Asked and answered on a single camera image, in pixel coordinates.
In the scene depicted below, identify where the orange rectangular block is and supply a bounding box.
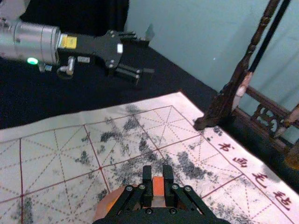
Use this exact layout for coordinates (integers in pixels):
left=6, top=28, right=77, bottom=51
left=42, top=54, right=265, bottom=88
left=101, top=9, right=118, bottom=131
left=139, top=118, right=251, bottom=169
left=152, top=176, right=165, bottom=208

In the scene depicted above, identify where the black table cloth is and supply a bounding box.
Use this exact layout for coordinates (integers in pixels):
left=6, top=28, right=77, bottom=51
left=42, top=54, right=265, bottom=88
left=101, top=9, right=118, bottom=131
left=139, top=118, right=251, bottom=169
left=0, top=30, right=299, bottom=196

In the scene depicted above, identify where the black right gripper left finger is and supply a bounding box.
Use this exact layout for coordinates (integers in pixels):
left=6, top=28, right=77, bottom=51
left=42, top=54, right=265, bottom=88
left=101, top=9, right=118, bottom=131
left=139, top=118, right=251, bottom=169
left=108, top=165, right=154, bottom=215

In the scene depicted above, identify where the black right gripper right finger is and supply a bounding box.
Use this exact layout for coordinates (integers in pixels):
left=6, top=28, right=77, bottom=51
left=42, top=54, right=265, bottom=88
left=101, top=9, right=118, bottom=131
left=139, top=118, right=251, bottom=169
left=162, top=164, right=213, bottom=215

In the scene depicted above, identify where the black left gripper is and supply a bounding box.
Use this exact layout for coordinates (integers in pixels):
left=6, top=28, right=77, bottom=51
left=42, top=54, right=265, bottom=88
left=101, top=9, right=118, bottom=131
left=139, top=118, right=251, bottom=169
left=57, top=29, right=156, bottom=86

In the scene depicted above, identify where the black brush with white label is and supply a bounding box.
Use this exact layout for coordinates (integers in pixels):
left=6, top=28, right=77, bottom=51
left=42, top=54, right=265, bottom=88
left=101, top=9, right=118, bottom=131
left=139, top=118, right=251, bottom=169
left=233, top=0, right=292, bottom=112

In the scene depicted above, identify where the white gridded felt mat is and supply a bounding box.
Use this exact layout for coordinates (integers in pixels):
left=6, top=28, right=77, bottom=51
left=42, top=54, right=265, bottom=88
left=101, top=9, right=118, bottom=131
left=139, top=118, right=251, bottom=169
left=0, top=91, right=299, bottom=224

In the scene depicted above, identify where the large beige-handled calligraphy brush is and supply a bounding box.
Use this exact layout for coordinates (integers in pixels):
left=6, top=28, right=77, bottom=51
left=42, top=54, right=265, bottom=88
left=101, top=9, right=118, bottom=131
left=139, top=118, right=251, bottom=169
left=283, top=144, right=299, bottom=171

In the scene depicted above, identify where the dark wooden dragon brush rack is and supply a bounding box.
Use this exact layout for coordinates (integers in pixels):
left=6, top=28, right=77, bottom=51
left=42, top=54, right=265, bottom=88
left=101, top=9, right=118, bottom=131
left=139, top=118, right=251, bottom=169
left=193, top=0, right=299, bottom=168

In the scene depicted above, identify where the round tan dish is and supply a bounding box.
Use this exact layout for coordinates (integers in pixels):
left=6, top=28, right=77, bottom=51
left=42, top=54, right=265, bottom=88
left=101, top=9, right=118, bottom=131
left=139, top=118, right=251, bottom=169
left=93, top=184, right=204, bottom=221

